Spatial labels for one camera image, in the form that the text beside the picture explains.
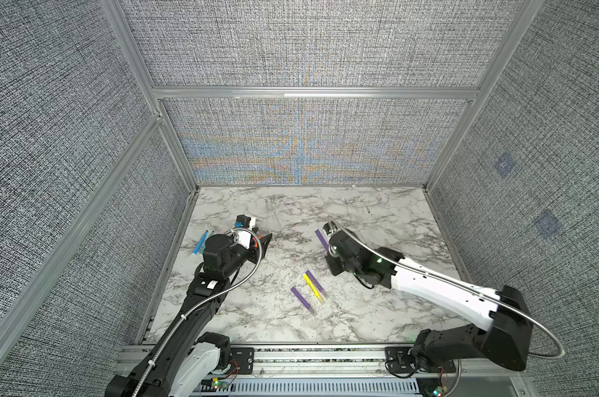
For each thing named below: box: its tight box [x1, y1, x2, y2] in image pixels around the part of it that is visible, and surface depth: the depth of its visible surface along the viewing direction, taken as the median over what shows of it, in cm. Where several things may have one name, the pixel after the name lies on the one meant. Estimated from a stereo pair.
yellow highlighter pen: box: [302, 272, 323, 302], surface depth 90 cm
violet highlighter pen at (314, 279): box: [305, 269, 325, 292], surface depth 92 cm
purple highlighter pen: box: [290, 286, 317, 316], surface depth 87 cm
